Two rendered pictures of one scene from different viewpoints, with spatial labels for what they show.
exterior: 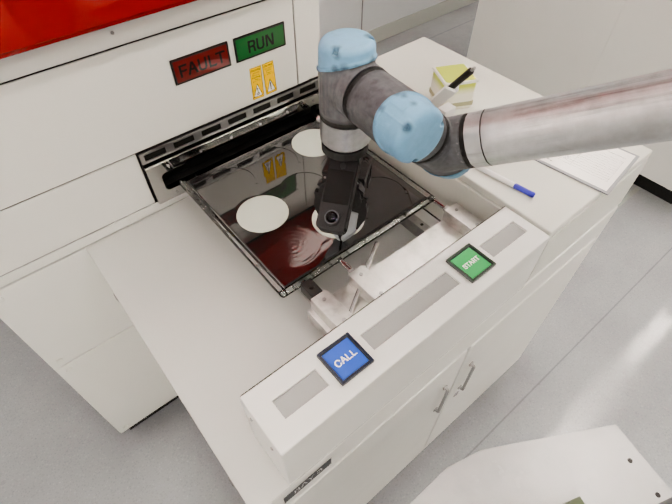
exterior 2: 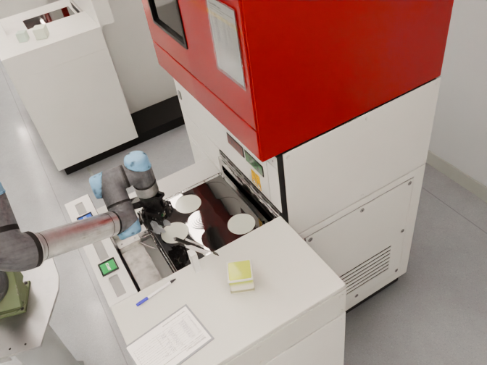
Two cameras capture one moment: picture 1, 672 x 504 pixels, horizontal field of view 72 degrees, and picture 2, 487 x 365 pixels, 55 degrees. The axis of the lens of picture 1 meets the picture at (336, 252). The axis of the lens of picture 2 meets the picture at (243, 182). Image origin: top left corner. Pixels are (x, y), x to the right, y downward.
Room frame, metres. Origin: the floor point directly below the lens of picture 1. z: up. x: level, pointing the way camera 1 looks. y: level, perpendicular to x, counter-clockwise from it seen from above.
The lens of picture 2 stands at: (1.19, -1.06, 2.15)
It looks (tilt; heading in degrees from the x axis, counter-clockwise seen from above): 42 degrees down; 105
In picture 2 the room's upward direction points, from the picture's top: 10 degrees counter-clockwise
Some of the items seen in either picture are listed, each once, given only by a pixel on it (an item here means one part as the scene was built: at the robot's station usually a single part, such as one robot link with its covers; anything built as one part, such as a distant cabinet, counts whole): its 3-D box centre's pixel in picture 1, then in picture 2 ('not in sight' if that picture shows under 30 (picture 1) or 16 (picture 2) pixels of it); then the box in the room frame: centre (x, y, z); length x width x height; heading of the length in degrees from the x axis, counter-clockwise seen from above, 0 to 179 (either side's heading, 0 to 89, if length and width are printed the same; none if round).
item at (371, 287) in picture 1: (370, 288); (129, 243); (0.46, -0.06, 0.89); 0.08 x 0.03 x 0.03; 39
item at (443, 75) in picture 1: (452, 87); (240, 277); (0.91, -0.25, 1.00); 0.07 x 0.07 x 0.07; 13
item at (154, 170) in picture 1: (242, 144); (248, 193); (0.85, 0.21, 0.89); 0.44 x 0.02 x 0.10; 129
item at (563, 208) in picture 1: (466, 139); (230, 309); (0.87, -0.30, 0.89); 0.62 x 0.35 x 0.14; 39
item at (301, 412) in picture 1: (409, 330); (103, 256); (0.38, -0.12, 0.89); 0.55 x 0.09 x 0.14; 129
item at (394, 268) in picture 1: (401, 275); (139, 262); (0.51, -0.12, 0.87); 0.36 x 0.08 x 0.03; 129
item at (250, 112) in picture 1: (236, 118); (247, 180); (0.86, 0.21, 0.96); 0.44 x 0.01 x 0.02; 129
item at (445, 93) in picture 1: (438, 111); (197, 253); (0.77, -0.20, 1.03); 0.06 x 0.04 x 0.13; 39
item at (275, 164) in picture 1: (304, 189); (201, 219); (0.70, 0.06, 0.90); 0.34 x 0.34 x 0.01; 39
